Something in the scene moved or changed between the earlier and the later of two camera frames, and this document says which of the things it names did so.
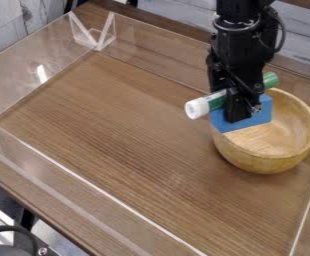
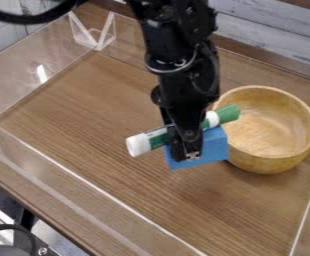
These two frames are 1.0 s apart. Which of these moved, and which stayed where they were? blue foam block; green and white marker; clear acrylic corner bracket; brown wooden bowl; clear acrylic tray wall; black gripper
Moved: black gripper; blue foam block; green and white marker
Stayed: brown wooden bowl; clear acrylic tray wall; clear acrylic corner bracket
